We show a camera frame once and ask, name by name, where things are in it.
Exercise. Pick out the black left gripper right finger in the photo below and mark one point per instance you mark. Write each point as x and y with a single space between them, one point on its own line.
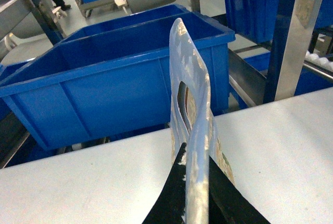
226 204

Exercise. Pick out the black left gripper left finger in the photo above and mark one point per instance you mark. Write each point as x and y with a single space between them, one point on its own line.
169 206

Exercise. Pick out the flower gift bag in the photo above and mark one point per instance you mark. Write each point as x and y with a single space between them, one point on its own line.
192 122

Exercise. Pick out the large blue crate near table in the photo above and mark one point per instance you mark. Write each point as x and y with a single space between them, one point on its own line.
95 86

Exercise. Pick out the blue crate right shelf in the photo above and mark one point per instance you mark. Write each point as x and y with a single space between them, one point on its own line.
254 19

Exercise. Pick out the blue crate behind large crate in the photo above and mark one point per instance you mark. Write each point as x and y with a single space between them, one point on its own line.
26 52

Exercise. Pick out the steel rack upright post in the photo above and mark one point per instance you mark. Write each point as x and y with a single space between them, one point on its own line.
295 22

